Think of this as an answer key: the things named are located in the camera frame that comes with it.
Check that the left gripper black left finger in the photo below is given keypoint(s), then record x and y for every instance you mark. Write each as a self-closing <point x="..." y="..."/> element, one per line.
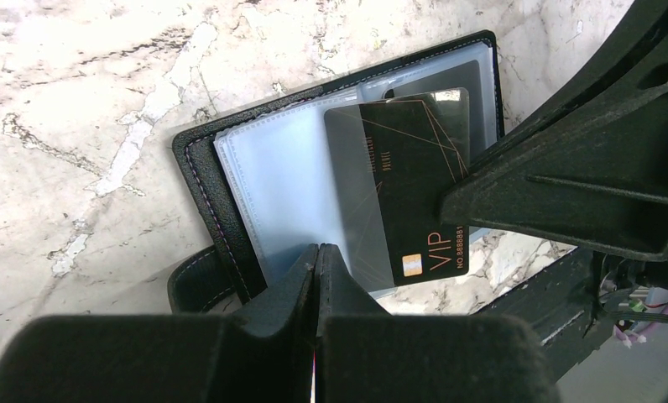
<point x="262" y="352"/>

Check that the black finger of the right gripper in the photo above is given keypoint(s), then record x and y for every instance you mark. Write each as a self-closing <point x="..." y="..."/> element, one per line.
<point x="590" y="166"/>

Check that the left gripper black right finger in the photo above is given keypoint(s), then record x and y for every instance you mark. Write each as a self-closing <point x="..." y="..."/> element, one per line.
<point x="365" y="354"/>

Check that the black leather card holder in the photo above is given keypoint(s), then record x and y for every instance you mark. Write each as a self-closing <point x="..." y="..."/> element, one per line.
<point x="229" y="267"/>

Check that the black mounting rail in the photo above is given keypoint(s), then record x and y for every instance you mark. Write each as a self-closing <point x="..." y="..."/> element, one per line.
<point x="540" y="329"/>

